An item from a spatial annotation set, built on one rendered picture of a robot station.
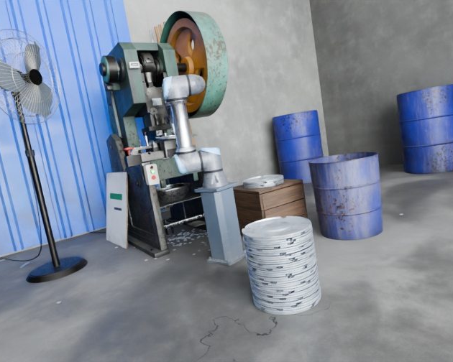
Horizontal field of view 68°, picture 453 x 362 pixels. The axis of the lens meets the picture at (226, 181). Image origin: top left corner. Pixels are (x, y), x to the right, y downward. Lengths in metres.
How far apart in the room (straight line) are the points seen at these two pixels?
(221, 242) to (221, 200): 0.25
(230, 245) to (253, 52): 3.37
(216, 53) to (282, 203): 1.16
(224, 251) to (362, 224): 0.82
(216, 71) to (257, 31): 2.53
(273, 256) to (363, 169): 0.95
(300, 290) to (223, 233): 0.69
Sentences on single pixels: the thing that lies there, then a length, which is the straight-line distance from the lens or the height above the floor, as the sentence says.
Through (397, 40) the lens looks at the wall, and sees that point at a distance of 5.00.
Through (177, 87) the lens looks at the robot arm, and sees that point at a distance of 1.88.
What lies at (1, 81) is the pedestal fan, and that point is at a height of 1.26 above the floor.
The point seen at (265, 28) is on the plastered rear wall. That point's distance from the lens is 5.14.
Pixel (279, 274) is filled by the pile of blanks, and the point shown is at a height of 0.17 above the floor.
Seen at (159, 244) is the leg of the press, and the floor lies 0.07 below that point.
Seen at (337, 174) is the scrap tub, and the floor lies 0.40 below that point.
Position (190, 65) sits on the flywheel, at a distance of 2.83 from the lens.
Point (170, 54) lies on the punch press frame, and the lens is 2.71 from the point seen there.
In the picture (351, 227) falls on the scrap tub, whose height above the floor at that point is 0.08.
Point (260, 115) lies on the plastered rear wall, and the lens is 4.74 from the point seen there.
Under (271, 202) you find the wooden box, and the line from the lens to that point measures 2.21.
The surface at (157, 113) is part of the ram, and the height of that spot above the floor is 0.98.
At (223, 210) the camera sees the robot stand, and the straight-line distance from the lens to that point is 1.92.
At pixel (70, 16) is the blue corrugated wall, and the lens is 3.92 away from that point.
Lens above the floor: 0.72
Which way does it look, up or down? 7 degrees down
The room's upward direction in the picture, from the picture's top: 9 degrees counter-clockwise
